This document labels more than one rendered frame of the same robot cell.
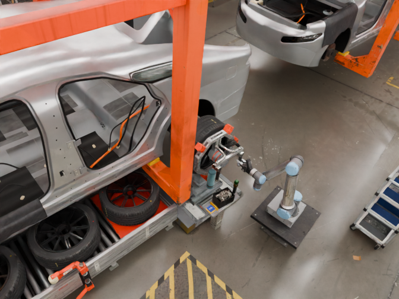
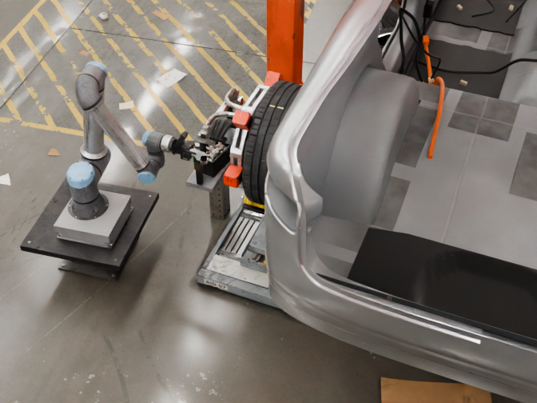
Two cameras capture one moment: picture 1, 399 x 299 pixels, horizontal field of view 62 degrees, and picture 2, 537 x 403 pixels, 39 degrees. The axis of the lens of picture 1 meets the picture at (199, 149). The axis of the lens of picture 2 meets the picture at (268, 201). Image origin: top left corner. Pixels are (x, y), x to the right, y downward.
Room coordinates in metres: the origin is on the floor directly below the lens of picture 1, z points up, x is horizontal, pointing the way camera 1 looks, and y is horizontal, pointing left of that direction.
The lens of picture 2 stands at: (5.46, -1.23, 3.41)
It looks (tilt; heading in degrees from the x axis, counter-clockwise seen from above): 44 degrees down; 159
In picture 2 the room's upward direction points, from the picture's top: straight up
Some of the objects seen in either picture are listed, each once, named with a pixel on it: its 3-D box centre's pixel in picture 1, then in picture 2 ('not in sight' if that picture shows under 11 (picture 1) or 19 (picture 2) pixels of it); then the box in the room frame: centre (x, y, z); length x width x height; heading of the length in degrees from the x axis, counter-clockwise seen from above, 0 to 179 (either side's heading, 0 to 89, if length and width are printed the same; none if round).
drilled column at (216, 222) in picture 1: (217, 215); (218, 189); (2.18, -0.29, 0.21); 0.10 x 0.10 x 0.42; 47
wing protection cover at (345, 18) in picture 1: (335, 24); not in sight; (5.11, -1.88, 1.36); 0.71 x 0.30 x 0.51; 137
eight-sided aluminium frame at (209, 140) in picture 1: (214, 153); (256, 138); (2.54, -0.16, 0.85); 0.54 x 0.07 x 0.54; 137
